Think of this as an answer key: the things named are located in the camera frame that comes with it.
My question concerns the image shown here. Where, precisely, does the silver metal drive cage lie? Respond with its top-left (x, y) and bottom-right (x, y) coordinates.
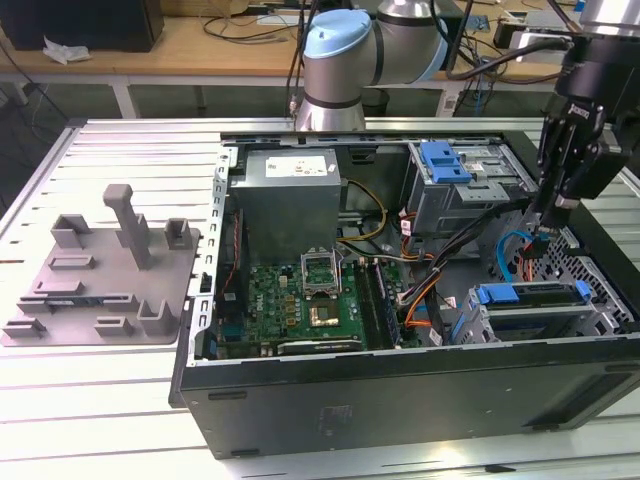
top-left (404, 139), bottom-right (539, 242)

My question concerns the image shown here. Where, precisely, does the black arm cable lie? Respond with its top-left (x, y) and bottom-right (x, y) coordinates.
top-left (433, 0), bottom-right (574, 81)

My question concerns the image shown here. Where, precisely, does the white crumpled paper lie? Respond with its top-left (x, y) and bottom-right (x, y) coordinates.
top-left (42, 34), bottom-right (94, 66)

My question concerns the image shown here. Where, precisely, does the blue VGA port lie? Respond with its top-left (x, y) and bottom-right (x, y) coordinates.
top-left (219, 322), bottom-right (244, 347)

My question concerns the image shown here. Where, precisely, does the blue RAM stick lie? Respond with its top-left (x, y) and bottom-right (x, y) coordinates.
top-left (44, 296), bottom-right (106, 309)

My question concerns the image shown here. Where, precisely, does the grey flat device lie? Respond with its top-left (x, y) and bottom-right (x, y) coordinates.
top-left (524, 9), bottom-right (581, 30)

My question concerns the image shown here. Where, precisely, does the orange flat wire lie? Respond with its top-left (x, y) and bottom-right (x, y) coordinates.
top-left (401, 278), bottom-right (437, 331)

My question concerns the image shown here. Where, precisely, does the black bin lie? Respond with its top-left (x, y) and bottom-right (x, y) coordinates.
top-left (361, 88), bottom-right (391, 119)

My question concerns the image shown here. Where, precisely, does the silver metal disk bay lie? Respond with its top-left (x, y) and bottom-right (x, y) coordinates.
top-left (447, 279), bottom-right (619, 346)

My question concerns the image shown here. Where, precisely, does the black open PC case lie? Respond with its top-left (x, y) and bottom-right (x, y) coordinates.
top-left (167, 117), bottom-right (640, 461)

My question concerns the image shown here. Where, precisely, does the green motherboard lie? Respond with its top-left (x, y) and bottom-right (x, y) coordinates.
top-left (212, 252), bottom-right (424, 359)

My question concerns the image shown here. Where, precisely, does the wooden desk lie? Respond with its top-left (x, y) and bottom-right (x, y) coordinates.
top-left (0, 0), bottom-right (640, 86)

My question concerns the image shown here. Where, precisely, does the small black box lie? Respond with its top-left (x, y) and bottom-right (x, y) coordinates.
top-left (492, 19), bottom-right (527, 50)

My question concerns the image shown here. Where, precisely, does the blue plastic drive latch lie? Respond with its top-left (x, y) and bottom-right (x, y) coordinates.
top-left (419, 142), bottom-right (473, 185)

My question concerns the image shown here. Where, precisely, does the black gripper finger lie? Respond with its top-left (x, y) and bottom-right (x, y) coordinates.
top-left (545, 144), bottom-right (631, 234)
top-left (535, 117), bottom-right (569, 231)

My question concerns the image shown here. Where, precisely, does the black RAM slot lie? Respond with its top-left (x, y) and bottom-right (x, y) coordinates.
top-left (372, 259), bottom-right (404, 349)
top-left (355, 259), bottom-right (384, 351)

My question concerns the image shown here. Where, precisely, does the large black box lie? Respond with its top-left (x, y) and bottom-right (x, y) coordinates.
top-left (0, 0), bottom-right (165, 54)

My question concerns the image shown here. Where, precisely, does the hard disk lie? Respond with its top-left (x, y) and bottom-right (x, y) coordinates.
top-left (474, 279), bottom-right (594, 341)

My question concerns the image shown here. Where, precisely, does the grey parts rack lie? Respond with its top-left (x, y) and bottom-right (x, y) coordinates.
top-left (0, 183), bottom-right (204, 348)

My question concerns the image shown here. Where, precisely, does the orange red disk power wire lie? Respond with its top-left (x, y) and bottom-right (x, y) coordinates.
top-left (517, 230), bottom-right (552, 284)

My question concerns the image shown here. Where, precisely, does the grey power supply box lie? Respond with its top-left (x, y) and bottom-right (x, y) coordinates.
top-left (227, 148), bottom-right (344, 266)

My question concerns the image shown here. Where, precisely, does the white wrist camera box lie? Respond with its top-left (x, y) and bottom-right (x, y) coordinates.
top-left (513, 28), bottom-right (577, 64)

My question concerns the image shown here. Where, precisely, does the blue disk data wire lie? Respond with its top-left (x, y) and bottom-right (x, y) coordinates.
top-left (493, 229), bottom-right (531, 285)

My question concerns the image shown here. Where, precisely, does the yellow black wire bundle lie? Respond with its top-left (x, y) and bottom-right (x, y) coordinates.
top-left (337, 178), bottom-right (389, 244)

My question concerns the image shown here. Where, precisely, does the CPU socket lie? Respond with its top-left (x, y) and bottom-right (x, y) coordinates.
top-left (308, 299), bottom-right (342, 329)

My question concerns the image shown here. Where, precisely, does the metal socket cover frame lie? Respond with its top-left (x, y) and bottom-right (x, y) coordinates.
top-left (298, 248), bottom-right (343, 300)

